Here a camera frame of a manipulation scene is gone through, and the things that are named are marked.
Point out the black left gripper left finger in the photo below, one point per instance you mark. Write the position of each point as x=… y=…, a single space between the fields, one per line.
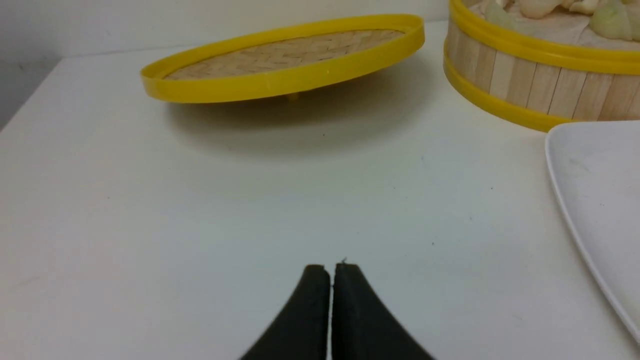
x=300 y=330

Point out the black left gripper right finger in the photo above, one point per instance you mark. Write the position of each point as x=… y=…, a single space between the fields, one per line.
x=362 y=328

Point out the white square plate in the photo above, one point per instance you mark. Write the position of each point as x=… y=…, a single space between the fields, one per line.
x=594 y=168

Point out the yellow rimmed bamboo steamer lid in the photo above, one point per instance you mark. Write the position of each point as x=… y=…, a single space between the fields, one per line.
x=284 y=61

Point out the yellow rimmed bamboo steamer basket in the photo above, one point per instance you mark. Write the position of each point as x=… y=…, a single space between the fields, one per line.
x=535 y=83

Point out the white dumpling in steamer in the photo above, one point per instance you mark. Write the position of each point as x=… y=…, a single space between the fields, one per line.
x=537 y=9

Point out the green dumpling in steamer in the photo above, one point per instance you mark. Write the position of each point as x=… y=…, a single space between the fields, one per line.
x=611 y=20

